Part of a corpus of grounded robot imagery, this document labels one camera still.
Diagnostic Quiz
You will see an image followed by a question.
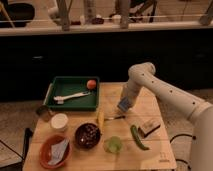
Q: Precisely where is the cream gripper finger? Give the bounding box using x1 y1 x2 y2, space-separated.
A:
127 102 135 111

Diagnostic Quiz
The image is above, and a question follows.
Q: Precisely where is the black chair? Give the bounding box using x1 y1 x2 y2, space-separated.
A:
0 127 34 171

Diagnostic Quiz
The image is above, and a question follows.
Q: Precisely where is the white dish brush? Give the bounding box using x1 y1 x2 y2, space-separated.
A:
53 91 91 104

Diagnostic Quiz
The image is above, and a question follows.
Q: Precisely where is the orange tomato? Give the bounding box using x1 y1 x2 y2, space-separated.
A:
87 80 97 90

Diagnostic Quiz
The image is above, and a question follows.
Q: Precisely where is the brown and black block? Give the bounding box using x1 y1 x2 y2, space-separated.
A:
138 118 161 138

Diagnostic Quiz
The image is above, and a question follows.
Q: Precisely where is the blue sponge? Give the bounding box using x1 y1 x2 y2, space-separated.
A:
117 97 130 112

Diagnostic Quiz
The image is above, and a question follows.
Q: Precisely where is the small metal cup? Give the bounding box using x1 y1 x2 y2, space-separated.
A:
36 105 52 122

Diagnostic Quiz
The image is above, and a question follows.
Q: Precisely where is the metal spoon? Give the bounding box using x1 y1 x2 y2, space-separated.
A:
104 116 126 121

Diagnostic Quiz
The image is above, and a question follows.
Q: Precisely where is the green chili pepper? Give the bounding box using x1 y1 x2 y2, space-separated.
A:
130 125 149 150

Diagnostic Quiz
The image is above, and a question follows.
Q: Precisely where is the green plastic tray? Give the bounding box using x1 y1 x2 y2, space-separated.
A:
44 76 99 111

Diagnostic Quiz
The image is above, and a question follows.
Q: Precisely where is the yellow banana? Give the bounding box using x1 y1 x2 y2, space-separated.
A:
97 109 104 133

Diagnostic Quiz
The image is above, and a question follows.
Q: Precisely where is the dark bowl with food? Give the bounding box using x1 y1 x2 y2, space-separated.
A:
75 123 101 149

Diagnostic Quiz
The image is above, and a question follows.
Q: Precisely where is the orange bowl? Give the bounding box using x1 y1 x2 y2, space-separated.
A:
39 134 71 169

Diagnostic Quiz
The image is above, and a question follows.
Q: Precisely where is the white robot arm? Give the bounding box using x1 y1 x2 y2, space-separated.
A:
118 62 213 171

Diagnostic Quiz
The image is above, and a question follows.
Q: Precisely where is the crumpled grey cloth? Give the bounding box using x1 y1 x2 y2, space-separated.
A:
48 139 69 166

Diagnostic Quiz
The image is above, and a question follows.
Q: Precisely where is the green plastic cup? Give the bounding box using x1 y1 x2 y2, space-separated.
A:
104 136 122 154

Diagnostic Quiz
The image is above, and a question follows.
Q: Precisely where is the white round container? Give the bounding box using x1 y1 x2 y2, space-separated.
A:
50 113 68 131

